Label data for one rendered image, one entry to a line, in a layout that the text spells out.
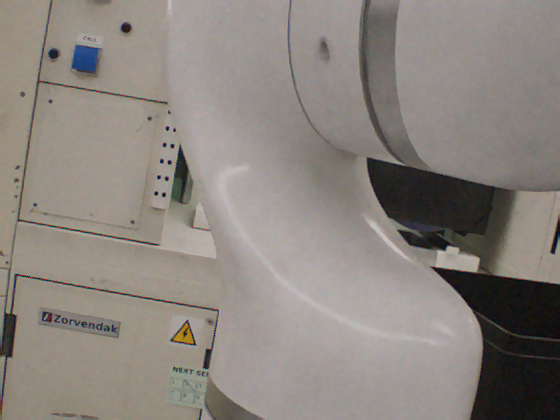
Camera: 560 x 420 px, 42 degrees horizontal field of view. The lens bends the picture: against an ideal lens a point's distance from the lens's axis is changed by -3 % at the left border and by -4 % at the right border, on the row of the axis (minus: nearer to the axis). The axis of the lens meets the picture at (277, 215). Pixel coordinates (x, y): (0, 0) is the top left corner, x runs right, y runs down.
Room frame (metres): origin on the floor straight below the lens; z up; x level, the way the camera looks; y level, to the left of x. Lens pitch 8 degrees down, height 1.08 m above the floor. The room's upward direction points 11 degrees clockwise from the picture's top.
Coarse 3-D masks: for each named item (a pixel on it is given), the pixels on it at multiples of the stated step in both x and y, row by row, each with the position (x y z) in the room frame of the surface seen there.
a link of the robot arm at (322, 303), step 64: (192, 0) 0.33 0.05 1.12; (256, 0) 0.31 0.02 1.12; (320, 0) 0.29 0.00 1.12; (192, 64) 0.33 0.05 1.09; (256, 64) 0.31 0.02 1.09; (320, 64) 0.29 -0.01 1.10; (192, 128) 0.32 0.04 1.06; (256, 128) 0.32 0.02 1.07; (320, 128) 0.32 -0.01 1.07; (256, 192) 0.31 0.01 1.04; (320, 192) 0.33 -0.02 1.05; (256, 256) 0.29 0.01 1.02; (320, 256) 0.30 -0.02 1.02; (384, 256) 0.31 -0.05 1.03; (256, 320) 0.29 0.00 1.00; (320, 320) 0.28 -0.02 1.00; (384, 320) 0.28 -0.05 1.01; (448, 320) 0.29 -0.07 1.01; (256, 384) 0.28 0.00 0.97; (320, 384) 0.27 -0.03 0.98; (384, 384) 0.27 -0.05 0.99; (448, 384) 0.28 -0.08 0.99
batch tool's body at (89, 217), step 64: (64, 0) 1.00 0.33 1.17; (128, 0) 1.00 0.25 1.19; (64, 64) 1.00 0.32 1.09; (128, 64) 1.00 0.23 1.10; (64, 128) 1.00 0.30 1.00; (128, 128) 1.01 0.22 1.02; (64, 192) 1.00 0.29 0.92; (128, 192) 1.01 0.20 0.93; (192, 192) 1.66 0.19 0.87; (512, 192) 1.29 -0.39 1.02; (64, 256) 0.99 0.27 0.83; (128, 256) 1.00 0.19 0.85; (192, 256) 1.01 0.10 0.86; (512, 256) 1.23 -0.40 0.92; (128, 320) 1.00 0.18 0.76; (192, 320) 1.01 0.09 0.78; (0, 384) 0.99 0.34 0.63; (64, 384) 1.00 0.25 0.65; (128, 384) 1.00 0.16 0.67
